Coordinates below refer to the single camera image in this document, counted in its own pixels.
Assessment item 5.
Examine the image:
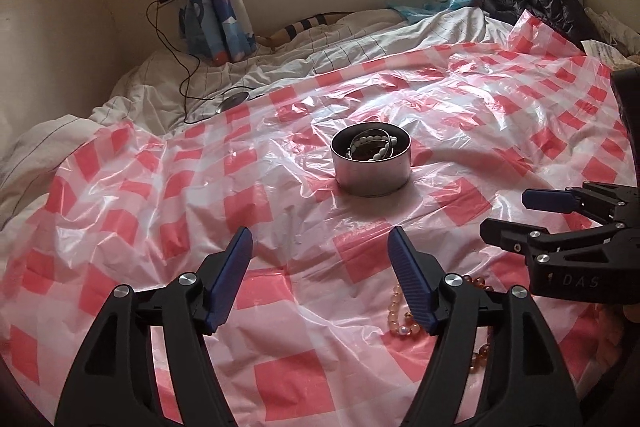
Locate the black striped pillow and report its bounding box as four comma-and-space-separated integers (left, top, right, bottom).
255, 12, 350, 51

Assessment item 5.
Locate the red white checkered plastic sheet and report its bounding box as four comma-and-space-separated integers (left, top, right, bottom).
1, 15, 634, 426

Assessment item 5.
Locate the round silver metal tin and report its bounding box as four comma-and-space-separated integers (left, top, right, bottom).
331, 121, 411, 197

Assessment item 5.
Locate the white pearl bead bracelet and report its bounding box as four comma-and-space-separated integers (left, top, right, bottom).
345, 129, 402, 164

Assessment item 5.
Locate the light blue plastic bag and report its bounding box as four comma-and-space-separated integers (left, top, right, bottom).
390, 0, 483, 24

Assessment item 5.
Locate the white striped duvet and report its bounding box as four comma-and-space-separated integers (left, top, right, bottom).
1, 6, 512, 225

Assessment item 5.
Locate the white paper pile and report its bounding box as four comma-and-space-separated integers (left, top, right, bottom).
582, 8, 640, 70

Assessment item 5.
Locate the pale pink bead bracelet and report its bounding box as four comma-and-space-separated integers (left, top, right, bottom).
387, 283, 424, 338

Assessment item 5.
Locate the amber bead bracelet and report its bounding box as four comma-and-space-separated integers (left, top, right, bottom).
459, 274, 497, 375

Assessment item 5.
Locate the black charger cable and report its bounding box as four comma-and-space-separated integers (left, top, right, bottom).
145, 0, 256, 126

